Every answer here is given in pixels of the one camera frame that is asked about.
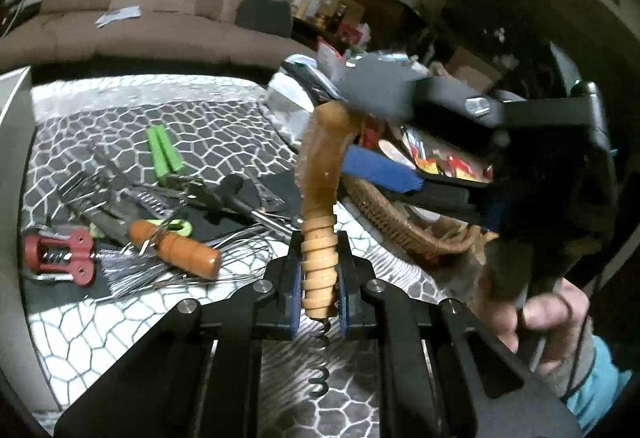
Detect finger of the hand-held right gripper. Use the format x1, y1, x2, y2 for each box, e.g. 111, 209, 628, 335
345, 144, 501, 239
336, 51, 506, 129

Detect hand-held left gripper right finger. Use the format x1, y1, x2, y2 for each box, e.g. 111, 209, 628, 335
336, 231, 583, 438

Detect red wing corkscrew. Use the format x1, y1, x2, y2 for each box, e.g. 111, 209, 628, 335
22, 227, 98, 288

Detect yellow boxes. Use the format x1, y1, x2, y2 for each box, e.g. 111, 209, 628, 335
319, 0, 352, 28

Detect pile of metal utensils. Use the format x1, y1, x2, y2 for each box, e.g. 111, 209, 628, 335
22, 171, 301, 319

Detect dark grey cushion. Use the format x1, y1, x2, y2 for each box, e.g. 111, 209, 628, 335
235, 0, 293, 39

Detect metal fork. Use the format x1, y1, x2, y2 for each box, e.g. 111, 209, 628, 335
59, 171, 131, 239

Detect colourful snack packets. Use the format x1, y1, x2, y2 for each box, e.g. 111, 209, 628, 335
377, 125, 496, 184

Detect white plastic bag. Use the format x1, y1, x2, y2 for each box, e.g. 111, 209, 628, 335
264, 63, 321, 149

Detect wooden handled corkscrew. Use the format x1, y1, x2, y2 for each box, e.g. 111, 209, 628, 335
294, 101, 371, 400

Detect wicker basket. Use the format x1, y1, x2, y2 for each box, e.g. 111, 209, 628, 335
345, 173, 501, 264

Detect brown sofa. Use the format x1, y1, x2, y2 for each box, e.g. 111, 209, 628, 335
0, 0, 321, 74

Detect white paper sheet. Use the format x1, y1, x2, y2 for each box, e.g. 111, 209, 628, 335
95, 6, 142, 28

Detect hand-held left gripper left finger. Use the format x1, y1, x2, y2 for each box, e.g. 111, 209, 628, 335
54, 245, 306, 438

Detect person's right hand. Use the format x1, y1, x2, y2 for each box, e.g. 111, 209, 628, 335
492, 279, 597, 375

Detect cardboard box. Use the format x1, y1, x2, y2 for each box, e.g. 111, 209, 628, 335
444, 46, 503, 90

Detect green handled scissors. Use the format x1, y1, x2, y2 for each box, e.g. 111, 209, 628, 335
144, 217, 194, 240

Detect wire whisk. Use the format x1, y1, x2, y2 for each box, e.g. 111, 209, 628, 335
95, 223, 296, 299

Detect green handled tool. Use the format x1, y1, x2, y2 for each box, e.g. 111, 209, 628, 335
146, 124, 186, 184

